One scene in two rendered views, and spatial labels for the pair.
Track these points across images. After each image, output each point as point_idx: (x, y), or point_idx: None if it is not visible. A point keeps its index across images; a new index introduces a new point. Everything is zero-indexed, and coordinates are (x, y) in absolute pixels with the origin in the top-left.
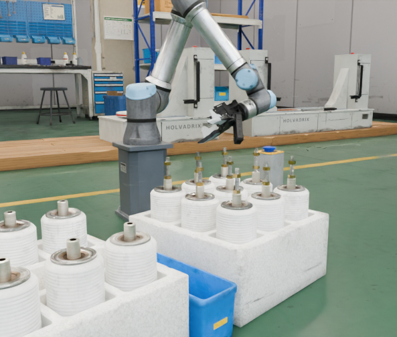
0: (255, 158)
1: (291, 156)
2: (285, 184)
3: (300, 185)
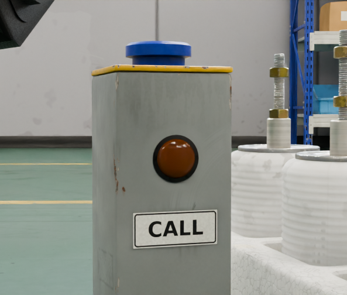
0: None
1: (281, 54)
2: (275, 148)
3: (240, 146)
